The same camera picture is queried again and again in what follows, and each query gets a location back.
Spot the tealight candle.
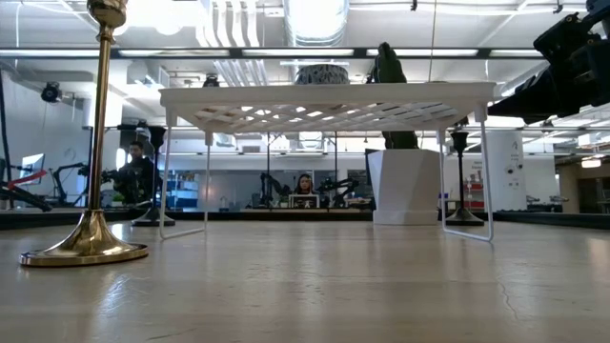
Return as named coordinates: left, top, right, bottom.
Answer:
left=294, top=63, right=351, bottom=87

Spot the green cactus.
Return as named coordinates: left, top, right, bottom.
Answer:
left=370, top=41, right=420, bottom=151

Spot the white round column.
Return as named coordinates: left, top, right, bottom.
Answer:
left=485, top=131, right=528, bottom=212

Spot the computer monitor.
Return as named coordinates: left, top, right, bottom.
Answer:
left=18, top=152, right=47, bottom=187

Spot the black candlestick holder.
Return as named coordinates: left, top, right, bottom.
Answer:
left=132, top=124, right=176, bottom=228
left=444, top=131, right=486, bottom=227

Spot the black aluminium table frame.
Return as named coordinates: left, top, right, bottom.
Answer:
left=0, top=207, right=610, bottom=231

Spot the white lattice wire rack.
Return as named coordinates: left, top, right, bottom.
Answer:
left=158, top=80, right=498, bottom=243

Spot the gold candlestick holder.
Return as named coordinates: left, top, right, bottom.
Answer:
left=18, top=0, right=150, bottom=268

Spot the black horizontal beam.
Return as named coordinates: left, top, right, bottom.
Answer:
left=0, top=47, right=544, bottom=61

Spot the white faceted plant pot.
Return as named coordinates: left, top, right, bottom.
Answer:
left=365, top=148, right=442, bottom=226

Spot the silver ventilation duct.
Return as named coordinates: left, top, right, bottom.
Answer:
left=283, top=0, right=352, bottom=48

